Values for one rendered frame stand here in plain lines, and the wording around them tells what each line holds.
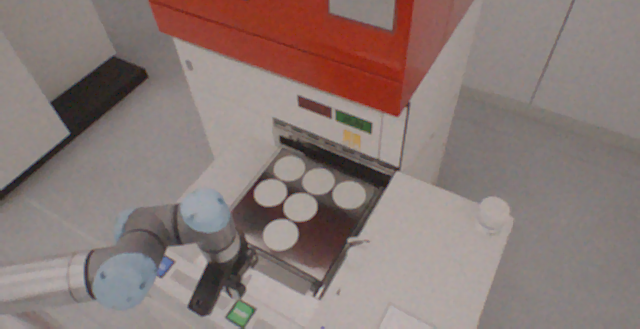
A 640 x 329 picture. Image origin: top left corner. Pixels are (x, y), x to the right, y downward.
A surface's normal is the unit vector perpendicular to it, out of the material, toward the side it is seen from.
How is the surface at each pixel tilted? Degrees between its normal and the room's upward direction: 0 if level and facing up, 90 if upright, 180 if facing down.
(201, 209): 0
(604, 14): 90
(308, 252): 0
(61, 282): 35
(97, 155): 0
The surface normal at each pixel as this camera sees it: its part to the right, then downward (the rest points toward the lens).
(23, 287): 0.03, -0.10
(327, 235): -0.04, -0.65
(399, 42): -0.50, 0.67
